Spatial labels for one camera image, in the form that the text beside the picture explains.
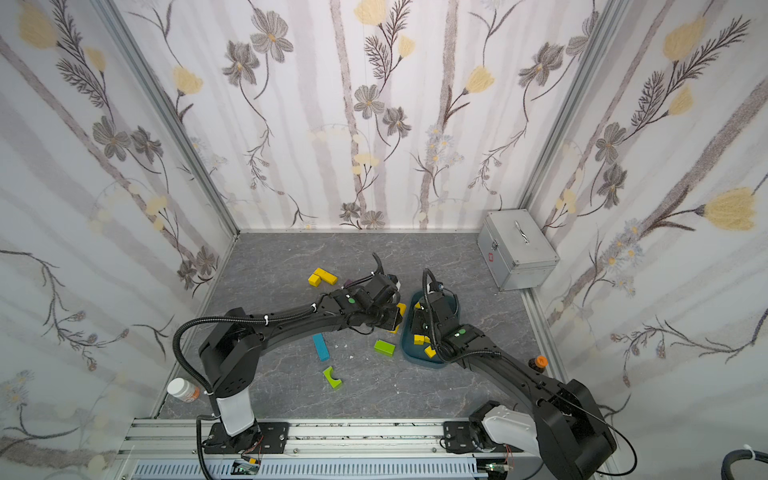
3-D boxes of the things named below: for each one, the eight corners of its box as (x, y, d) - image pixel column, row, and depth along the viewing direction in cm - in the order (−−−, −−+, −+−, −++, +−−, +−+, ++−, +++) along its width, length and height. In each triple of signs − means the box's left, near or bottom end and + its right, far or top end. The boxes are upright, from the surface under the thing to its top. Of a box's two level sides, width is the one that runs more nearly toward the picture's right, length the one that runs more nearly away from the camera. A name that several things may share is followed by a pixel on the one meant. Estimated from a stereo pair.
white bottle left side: (180, 402, 82) (163, 394, 76) (186, 387, 84) (170, 378, 78) (197, 402, 82) (182, 394, 76) (203, 387, 84) (189, 378, 78)
